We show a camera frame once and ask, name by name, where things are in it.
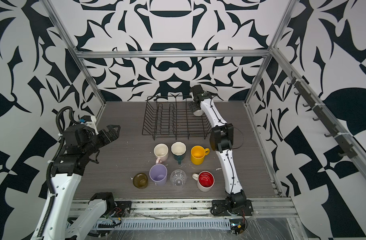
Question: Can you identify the olive textured glass cup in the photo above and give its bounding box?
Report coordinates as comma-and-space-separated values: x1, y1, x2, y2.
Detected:
132, 173, 148, 189

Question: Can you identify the lilac plastic cup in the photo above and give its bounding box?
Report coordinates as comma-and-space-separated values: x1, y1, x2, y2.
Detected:
149, 164, 168, 186

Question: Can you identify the white faceted mug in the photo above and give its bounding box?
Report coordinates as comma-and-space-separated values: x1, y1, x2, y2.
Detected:
193, 110, 204, 117

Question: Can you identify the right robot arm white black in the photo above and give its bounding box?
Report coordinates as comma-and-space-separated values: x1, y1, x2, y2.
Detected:
190, 85, 253, 217

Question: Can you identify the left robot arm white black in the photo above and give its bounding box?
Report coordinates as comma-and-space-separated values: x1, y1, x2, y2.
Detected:
31, 106, 121, 240

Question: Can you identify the dark green mug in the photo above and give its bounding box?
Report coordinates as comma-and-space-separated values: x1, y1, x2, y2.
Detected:
171, 142, 187, 165

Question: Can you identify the yellow mug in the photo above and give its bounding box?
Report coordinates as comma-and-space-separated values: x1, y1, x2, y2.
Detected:
191, 146, 210, 165

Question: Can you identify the pink cream mug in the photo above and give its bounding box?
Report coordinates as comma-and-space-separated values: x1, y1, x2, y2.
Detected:
153, 144, 169, 164

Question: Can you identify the clear glass cup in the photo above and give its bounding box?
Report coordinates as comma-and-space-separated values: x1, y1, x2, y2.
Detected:
170, 170, 187, 187

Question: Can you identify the white mug red inside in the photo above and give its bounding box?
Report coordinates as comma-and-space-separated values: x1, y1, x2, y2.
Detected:
192, 171, 215, 192

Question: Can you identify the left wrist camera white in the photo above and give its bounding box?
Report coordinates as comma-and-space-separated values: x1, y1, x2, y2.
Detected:
79, 115, 98, 135

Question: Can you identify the black wire dish rack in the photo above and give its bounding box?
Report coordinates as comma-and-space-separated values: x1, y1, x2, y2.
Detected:
142, 94, 212, 139

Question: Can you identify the white slotted cable duct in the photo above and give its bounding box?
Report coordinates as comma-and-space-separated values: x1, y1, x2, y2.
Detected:
93, 219, 231, 231

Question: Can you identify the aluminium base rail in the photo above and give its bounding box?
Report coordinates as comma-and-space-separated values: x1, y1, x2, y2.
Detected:
68, 197, 298, 220

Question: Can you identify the wall hook rail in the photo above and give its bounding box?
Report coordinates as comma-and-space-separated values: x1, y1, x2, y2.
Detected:
287, 72, 358, 159

